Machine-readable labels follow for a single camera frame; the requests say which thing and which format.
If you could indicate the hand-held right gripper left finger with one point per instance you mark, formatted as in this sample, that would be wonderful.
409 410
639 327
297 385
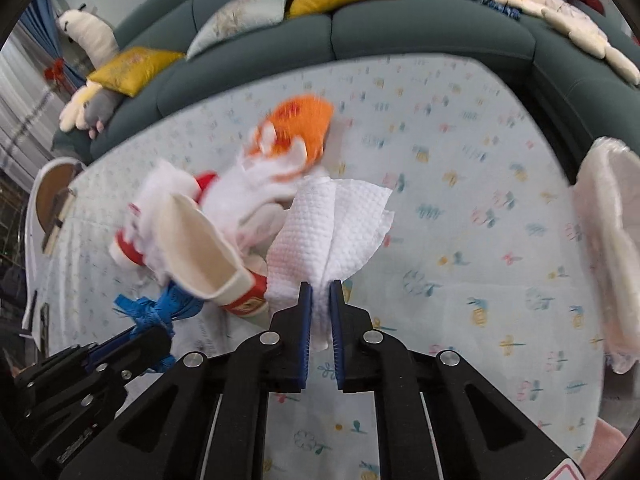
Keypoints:
304 340

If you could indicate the white orange plush toy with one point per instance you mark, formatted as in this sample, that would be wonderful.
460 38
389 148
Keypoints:
245 190

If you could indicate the white sheer curtain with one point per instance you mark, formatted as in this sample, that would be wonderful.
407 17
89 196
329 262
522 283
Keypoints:
20 110

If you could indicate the pink cloth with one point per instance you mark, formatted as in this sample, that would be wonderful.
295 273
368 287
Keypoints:
605 442

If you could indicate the pale grey pillow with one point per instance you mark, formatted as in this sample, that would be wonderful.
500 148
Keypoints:
240 17

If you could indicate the plain white flower cushion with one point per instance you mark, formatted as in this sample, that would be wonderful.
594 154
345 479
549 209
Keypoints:
590 35

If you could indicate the printed floral blanket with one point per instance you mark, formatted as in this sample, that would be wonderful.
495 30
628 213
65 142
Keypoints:
450 240

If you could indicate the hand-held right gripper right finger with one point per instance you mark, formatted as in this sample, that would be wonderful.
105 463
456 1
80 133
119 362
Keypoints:
337 340

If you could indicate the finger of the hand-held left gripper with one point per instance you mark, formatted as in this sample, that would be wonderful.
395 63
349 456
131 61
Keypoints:
150 352
107 346

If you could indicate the white red paper cup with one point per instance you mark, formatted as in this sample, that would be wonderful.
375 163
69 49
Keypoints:
200 245

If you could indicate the grey cream plush toy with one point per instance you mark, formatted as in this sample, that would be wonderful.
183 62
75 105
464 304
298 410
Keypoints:
97 107

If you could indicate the blue curtain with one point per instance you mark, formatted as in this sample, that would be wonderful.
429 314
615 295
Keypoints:
47 25

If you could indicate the white paper towel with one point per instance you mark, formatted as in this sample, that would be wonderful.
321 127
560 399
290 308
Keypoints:
330 230

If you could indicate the red curtain tassel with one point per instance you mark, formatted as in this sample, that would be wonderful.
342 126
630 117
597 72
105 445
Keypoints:
54 70

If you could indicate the teal sofa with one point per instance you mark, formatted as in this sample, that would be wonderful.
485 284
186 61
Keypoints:
425 30

